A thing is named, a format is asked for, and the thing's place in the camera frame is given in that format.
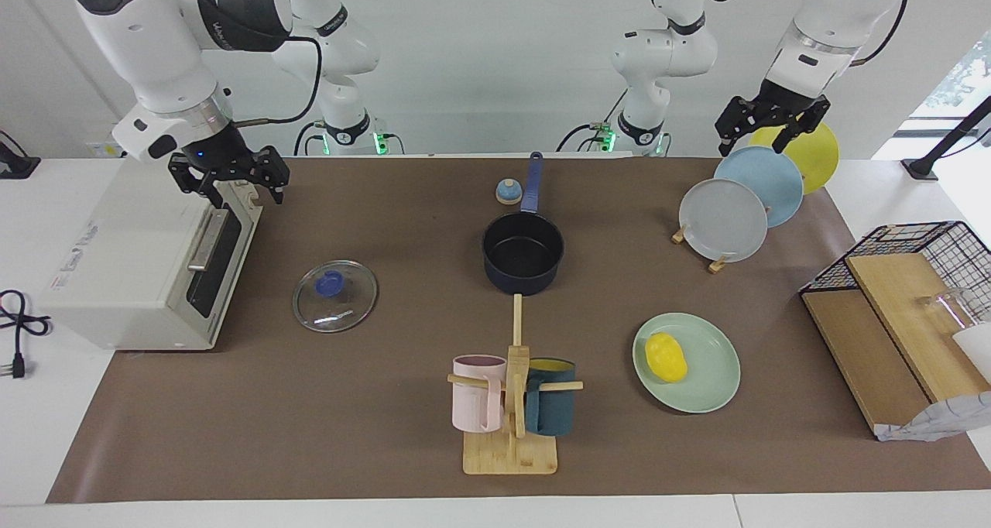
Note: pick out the yellow plate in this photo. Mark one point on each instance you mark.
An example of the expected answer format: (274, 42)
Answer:
(817, 156)

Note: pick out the black slanted stand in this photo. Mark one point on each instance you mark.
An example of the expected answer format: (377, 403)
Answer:
(941, 147)

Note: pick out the small blue wooden knob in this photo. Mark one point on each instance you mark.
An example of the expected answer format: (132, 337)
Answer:
(509, 193)

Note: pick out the brown table mat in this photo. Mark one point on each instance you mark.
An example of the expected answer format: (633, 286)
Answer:
(372, 404)

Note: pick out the pink mug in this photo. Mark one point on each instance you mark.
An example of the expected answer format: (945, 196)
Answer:
(474, 396)

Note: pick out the glass lid blue knob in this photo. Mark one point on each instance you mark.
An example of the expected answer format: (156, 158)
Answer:
(341, 303)

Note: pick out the wooden plate rack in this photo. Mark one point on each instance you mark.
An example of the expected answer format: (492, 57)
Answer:
(718, 265)

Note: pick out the grey plate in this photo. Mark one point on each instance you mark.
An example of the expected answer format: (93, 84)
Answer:
(724, 220)

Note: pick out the dark blue pot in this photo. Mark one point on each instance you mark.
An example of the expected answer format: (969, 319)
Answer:
(523, 257)

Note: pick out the light wooden board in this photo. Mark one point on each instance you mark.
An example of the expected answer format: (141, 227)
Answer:
(906, 311)

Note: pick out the white wall socket box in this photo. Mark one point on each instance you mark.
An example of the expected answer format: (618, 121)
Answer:
(104, 150)

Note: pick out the white toaster oven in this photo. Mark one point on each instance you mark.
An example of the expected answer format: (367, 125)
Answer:
(124, 257)

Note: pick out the black stand base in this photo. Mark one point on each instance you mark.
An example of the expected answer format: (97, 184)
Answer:
(15, 168)

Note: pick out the wooden mug rack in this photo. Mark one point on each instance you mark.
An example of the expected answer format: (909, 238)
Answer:
(511, 454)

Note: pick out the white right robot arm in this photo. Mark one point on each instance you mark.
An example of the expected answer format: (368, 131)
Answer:
(147, 40)

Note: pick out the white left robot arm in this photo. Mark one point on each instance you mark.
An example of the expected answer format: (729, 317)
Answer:
(821, 17)

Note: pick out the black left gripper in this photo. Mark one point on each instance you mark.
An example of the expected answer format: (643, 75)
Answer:
(780, 106)

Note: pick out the light green plate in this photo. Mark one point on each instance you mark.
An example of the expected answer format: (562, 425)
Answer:
(708, 373)

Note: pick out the brown wooden board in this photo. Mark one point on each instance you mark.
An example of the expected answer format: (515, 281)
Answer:
(859, 350)

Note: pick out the light blue plate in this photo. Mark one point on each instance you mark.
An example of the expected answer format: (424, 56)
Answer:
(766, 180)

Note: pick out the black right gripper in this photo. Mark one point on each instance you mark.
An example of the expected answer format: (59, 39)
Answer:
(221, 156)

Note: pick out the clear glass cup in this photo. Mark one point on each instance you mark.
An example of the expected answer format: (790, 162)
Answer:
(948, 311)

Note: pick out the dark teal mug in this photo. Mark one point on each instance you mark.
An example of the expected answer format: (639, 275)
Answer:
(551, 408)

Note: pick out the white cup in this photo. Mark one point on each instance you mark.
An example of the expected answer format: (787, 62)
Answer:
(977, 350)

